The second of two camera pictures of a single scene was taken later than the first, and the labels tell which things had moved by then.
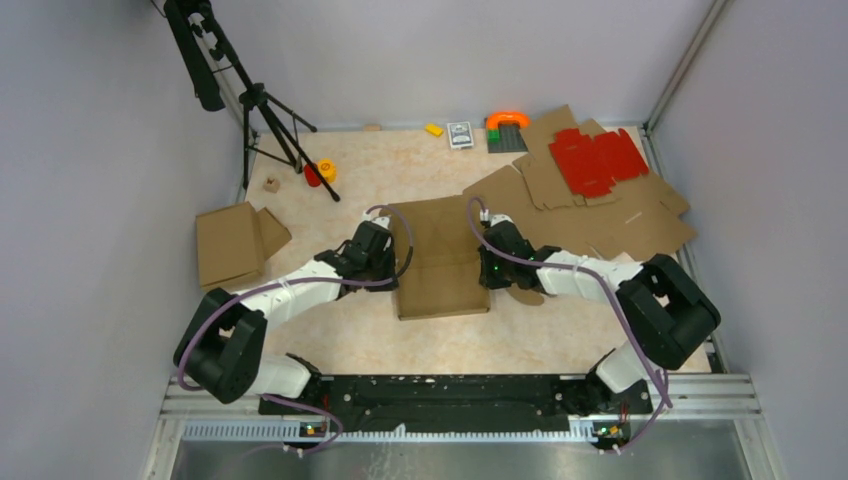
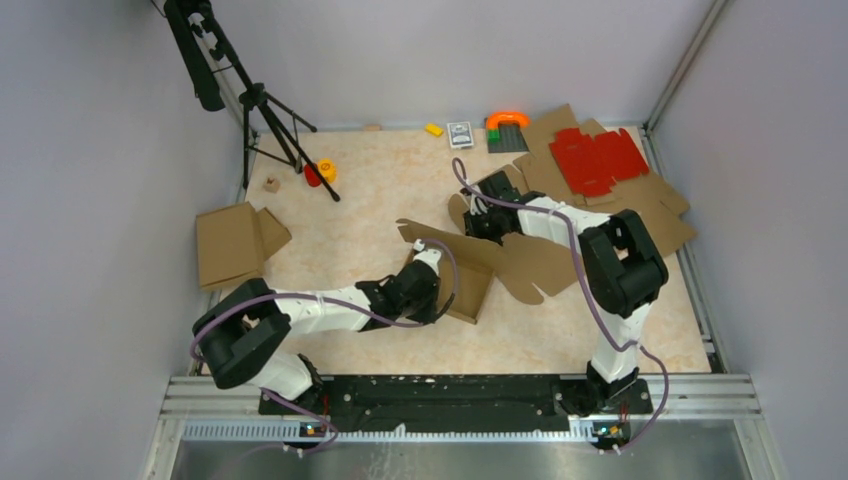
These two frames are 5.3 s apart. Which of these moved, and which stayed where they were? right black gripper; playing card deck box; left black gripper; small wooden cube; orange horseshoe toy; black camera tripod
Moved: left black gripper; right black gripper
Stayed: black camera tripod; small wooden cube; orange horseshoe toy; playing card deck box
